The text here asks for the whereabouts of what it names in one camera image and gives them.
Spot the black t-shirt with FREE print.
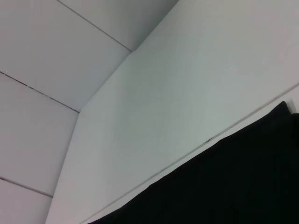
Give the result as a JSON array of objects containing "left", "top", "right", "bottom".
[{"left": 87, "top": 101, "right": 299, "bottom": 224}]

